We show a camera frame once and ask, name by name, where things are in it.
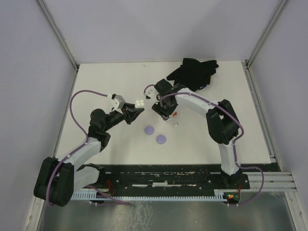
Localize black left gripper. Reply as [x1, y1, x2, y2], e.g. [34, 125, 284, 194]
[103, 102, 144, 131]

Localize white round charging case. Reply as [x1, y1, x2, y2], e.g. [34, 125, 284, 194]
[135, 100, 145, 108]

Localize purple charging case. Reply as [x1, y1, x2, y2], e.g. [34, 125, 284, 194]
[156, 135, 167, 144]
[144, 126, 154, 135]

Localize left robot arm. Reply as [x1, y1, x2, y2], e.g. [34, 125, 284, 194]
[33, 100, 145, 207]

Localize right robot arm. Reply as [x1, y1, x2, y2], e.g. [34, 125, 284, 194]
[143, 79, 244, 188]

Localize black cloth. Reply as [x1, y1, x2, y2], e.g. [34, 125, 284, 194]
[167, 58, 219, 92]

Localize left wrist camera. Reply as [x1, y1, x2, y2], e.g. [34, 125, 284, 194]
[107, 93, 126, 113]

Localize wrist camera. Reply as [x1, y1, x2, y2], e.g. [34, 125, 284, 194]
[107, 93, 126, 113]
[143, 88, 157, 100]

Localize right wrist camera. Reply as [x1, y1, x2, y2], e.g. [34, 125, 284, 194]
[143, 88, 157, 100]

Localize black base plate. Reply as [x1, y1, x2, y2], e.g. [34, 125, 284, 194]
[94, 165, 250, 196]

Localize aluminium frame rail left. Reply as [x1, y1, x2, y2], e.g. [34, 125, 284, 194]
[36, 0, 80, 70]

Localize aluminium frame rail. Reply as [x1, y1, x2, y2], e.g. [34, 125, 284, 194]
[244, 0, 290, 70]
[36, 0, 80, 70]

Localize aluminium frame rail right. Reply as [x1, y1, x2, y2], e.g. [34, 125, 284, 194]
[244, 0, 290, 70]

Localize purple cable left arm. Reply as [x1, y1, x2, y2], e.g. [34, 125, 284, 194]
[47, 90, 132, 207]

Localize blue-white cable duct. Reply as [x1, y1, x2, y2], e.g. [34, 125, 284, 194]
[71, 189, 236, 203]

